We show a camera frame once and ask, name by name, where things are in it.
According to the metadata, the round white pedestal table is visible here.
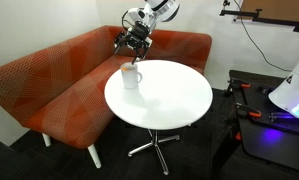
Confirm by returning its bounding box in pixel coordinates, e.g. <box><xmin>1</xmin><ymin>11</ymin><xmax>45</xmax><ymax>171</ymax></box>
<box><xmin>103</xmin><ymin>59</ymin><xmax>214</xmax><ymax>177</ymax></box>

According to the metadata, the orange patterned corner sofa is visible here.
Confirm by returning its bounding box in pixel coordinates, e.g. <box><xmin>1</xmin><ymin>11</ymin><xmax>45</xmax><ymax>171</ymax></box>
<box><xmin>0</xmin><ymin>25</ymin><xmax>213</xmax><ymax>169</ymax></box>

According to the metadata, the black clamp orange handle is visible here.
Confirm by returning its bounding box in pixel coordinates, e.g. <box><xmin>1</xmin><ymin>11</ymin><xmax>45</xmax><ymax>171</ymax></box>
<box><xmin>234</xmin><ymin>101</ymin><xmax>263</xmax><ymax>119</ymax></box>
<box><xmin>226</xmin><ymin>77</ymin><xmax>252</xmax><ymax>98</ymax></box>

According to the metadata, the thin black hanging cable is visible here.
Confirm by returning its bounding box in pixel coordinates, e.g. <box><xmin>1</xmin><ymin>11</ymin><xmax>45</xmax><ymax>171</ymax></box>
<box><xmin>233</xmin><ymin>0</ymin><xmax>293</xmax><ymax>73</ymax></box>

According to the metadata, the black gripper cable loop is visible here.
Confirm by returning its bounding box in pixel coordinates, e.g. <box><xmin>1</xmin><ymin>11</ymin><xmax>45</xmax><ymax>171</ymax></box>
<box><xmin>121</xmin><ymin>9</ymin><xmax>134</xmax><ymax>34</ymax></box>

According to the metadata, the brown cork board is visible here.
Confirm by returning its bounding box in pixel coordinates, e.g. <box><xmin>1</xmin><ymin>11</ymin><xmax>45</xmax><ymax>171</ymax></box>
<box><xmin>233</xmin><ymin>0</ymin><xmax>299</xmax><ymax>24</ymax></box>

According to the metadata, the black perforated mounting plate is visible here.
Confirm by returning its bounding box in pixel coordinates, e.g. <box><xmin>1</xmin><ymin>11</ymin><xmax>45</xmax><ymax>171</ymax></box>
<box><xmin>231</xmin><ymin>70</ymin><xmax>299</xmax><ymax>135</ymax></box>

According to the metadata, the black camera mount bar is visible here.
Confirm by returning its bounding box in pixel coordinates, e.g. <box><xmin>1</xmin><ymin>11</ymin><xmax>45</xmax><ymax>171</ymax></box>
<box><xmin>219</xmin><ymin>8</ymin><xmax>299</xmax><ymax>35</ymax></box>

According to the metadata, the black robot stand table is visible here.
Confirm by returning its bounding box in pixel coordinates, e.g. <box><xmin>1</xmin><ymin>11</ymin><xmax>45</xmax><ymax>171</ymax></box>
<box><xmin>210</xmin><ymin>69</ymin><xmax>299</xmax><ymax>180</ymax></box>

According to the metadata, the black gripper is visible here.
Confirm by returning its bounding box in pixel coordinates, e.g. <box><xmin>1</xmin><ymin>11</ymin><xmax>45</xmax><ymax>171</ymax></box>
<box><xmin>113</xmin><ymin>22</ymin><xmax>154</xmax><ymax>67</ymax></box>

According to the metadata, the white ceramic mug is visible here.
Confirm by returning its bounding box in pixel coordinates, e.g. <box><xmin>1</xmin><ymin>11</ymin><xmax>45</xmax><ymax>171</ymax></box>
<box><xmin>120</xmin><ymin>61</ymin><xmax>144</xmax><ymax>90</ymax></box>

